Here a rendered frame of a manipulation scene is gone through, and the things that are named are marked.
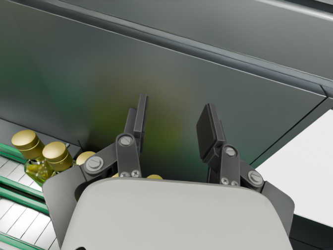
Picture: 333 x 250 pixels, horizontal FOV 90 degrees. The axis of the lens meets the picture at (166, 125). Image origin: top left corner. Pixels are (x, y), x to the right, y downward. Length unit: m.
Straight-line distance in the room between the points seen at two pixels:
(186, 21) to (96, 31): 0.13
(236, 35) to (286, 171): 0.29
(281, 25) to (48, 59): 0.36
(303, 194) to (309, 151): 0.16
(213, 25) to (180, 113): 0.15
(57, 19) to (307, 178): 0.52
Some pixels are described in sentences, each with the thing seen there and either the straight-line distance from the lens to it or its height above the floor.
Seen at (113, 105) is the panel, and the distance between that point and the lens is 0.36.
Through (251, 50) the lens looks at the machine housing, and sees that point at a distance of 0.25.
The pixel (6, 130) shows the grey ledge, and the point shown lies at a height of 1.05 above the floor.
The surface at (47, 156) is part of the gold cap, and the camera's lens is 0.33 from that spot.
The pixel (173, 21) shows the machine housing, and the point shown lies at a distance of 0.25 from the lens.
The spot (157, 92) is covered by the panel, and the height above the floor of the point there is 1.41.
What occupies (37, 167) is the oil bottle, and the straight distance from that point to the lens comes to 0.41.
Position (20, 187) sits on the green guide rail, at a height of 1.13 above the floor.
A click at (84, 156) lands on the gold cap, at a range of 0.31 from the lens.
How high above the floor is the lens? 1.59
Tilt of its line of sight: 48 degrees down
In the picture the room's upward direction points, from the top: 14 degrees clockwise
